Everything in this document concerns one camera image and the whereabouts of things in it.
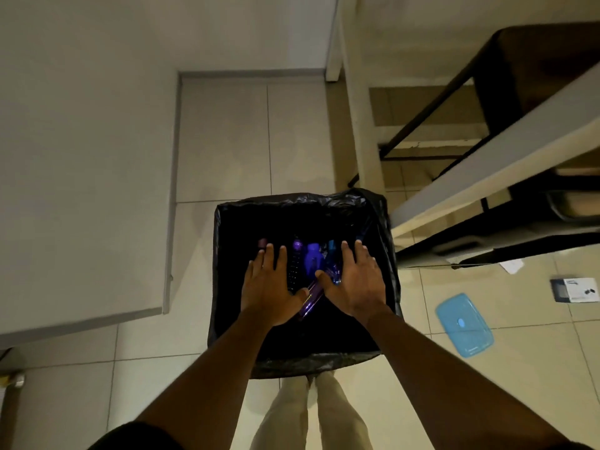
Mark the person's right hand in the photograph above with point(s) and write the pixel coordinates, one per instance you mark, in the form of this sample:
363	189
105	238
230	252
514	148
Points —
356	288

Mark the person's left hand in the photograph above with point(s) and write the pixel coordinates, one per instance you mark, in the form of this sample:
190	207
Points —
269	295

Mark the person's left little finger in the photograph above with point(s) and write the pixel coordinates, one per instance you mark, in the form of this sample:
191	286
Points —
248	275

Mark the person's left thumb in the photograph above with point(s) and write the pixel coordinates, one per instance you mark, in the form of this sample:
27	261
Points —
300	296

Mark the person's right little finger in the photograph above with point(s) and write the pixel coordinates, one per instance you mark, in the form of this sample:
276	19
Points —
378	275

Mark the person's right thumb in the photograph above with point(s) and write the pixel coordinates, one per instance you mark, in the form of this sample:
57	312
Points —
326	282

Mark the person's left middle finger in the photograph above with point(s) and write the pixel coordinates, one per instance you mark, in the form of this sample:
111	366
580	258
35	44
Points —
268	258

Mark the person's right middle finger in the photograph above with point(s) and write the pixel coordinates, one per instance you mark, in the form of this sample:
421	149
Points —
359	255

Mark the person's right forearm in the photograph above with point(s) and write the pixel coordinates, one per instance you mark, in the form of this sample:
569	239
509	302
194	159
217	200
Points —
450	384

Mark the person's left forearm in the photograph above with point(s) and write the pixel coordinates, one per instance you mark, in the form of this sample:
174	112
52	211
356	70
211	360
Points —
206	384

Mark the clear purple plastic bottle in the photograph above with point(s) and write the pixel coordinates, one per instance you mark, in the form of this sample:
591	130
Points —
311	297

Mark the blue plastic bottle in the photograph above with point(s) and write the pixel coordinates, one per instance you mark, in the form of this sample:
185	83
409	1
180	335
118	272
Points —
333	262

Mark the dark ribbed bottle purple cap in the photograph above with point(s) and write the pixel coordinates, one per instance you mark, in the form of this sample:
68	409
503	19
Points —
295	267

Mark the bin with black bag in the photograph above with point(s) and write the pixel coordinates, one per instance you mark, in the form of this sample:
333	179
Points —
243	229

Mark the blue plastic container lid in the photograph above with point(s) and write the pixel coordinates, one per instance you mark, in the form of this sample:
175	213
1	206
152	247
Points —
464	325

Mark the person's beige trousers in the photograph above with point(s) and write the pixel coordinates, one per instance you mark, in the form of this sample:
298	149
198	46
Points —
328	417

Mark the white paper scrap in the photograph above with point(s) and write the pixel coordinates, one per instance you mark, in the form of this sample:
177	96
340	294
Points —
512	266

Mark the dark low bench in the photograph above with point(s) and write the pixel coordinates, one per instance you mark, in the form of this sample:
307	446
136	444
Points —
515	229

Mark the black and white booklet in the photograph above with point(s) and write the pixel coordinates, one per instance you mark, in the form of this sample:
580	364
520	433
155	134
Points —
574	290

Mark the person's black shirt sleeve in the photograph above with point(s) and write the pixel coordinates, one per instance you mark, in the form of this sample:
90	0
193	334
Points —
136	438

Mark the small yellow silver object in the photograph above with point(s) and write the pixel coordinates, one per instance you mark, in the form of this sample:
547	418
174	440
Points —
11	380

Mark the dark metal-frame chair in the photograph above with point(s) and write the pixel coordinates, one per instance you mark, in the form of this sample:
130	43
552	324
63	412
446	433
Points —
529	74

